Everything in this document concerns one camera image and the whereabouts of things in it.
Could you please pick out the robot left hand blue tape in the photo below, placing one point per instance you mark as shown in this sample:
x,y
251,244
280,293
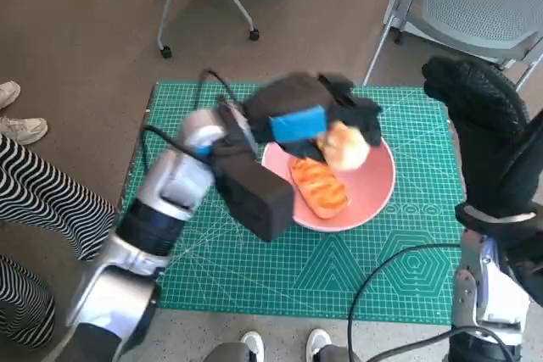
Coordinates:
x,y
292,99

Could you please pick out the robot right hand black glove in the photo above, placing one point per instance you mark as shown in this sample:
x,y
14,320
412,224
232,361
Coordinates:
x,y
488,146

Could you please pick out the round toy bread bun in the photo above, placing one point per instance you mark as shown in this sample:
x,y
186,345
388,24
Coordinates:
x,y
345,148

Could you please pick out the long striped toy bread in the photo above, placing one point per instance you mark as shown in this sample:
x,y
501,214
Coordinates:
x,y
322,190

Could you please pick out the pink bowl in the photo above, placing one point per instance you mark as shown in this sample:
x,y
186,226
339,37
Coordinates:
x,y
373,184

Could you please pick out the robot left arm silver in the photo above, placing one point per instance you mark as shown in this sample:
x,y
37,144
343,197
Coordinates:
x,y
178,184

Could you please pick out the grey mesh chair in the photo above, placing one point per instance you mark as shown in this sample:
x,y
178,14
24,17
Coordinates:
x,y
471,6

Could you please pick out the grey chair with casters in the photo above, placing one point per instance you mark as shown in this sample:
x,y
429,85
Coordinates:
x,y
169,6

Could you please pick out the green cutting mat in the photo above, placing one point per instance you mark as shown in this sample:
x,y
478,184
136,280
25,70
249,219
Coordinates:
x,y
254,277

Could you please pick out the person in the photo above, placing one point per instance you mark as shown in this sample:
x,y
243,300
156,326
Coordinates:
x,y
21,129
42,192

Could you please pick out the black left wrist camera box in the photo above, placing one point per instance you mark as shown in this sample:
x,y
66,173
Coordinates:
x,y
259,201

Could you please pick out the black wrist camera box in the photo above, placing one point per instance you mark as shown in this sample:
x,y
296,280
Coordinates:
x,y
528,264
259,201

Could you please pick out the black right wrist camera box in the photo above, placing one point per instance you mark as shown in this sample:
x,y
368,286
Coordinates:
x,y
528,264

